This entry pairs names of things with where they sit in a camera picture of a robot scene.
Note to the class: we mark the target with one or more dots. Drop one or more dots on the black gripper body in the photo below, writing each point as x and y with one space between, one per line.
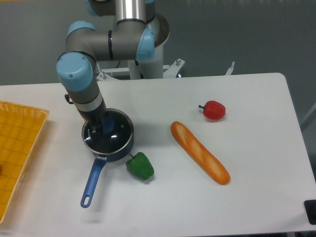
95 116

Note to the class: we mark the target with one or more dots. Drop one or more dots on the dark pot with blue handle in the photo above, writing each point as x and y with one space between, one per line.
91 184

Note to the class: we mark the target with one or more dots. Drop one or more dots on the glass lid with blue knob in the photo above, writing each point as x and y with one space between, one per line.
118 135

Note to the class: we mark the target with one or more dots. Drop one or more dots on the orange toy baguette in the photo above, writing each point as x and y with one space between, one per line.
199 153

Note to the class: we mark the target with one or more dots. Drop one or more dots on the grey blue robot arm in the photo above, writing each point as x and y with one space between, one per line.
85 46

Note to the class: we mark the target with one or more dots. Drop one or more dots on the yellow plastic basket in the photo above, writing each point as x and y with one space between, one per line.
20 127

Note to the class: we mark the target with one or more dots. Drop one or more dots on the green toy bell pepper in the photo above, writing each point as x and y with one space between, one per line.
140 166

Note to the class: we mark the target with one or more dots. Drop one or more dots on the red toy bell pepper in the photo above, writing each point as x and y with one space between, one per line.
213 110

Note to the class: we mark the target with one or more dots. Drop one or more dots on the black object at table edge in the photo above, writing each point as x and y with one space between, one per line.
310 208

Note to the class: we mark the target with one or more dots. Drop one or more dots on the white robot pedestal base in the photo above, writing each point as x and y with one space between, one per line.
148 69

